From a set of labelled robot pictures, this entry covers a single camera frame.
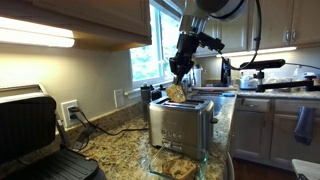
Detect white lower kitchen cabinets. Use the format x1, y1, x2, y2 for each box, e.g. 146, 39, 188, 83
231, 96, 320, 168

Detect kitchen window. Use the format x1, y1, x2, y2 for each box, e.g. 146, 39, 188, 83
129, 0, 188, 89

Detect brown bread slice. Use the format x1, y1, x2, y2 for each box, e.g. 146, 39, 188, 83
165, 83, 187, 104
162, 158, 198, 180

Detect white flat panel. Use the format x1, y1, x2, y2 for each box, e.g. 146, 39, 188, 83
291, 158, 320, 180

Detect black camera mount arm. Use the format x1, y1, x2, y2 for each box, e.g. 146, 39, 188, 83
254, 69, 320, 94

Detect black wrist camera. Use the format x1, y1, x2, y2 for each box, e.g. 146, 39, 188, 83
196, 31, 226, 54

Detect black stereo camera bar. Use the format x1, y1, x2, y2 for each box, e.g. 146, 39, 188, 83
239, 59, 287, 70

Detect black power plug cord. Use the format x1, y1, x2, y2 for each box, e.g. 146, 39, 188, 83
68, 106, 150, 137

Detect white wall switch plate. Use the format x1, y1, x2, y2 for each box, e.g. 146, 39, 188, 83
113, 88, 126, 109

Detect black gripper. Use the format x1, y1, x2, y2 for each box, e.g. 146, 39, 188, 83
168, 32, 201, 87

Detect black grill power cord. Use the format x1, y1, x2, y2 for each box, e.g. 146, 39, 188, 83
71, 123, 98, 153

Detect under-cabinet strip light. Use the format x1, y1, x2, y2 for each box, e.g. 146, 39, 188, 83
215, 45, 298, 58
0, 16, 76, 49

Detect stainless steel two-slot toaster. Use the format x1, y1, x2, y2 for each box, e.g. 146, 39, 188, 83
148, 96, 216, 160

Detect black panini press grill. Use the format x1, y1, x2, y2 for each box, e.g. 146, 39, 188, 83
0, 83, 108, 180

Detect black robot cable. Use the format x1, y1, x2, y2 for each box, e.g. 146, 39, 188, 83
219, 0, 263, 71

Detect clear glass food container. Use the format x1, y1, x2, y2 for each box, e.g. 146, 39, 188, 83
148, 144, 209, 180

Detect curved metal appliance handle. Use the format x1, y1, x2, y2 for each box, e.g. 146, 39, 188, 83
223, 151, 236, 180

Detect white wall power outlet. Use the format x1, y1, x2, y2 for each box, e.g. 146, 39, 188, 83
60, 99, 81, 129

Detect white paper towel roll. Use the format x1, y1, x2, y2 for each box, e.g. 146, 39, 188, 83
193, 64, 204, 88

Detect white rice cooker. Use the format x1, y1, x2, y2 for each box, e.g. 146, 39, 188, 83
239, 75, 260, 91

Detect stainless steel sink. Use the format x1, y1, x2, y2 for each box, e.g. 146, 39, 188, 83
189, 92, 228, 116

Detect blue hanging towel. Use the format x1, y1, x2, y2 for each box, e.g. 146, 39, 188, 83
293, 105, 317, 147

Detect wooden upper cabinet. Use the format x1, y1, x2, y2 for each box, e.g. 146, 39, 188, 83
0, 0, 153, 53

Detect black tall coffee appliance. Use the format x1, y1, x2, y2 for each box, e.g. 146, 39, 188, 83
220, 57, 232, 87

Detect black pepper grinder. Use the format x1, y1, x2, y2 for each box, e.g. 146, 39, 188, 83
140, 83, 153, 123

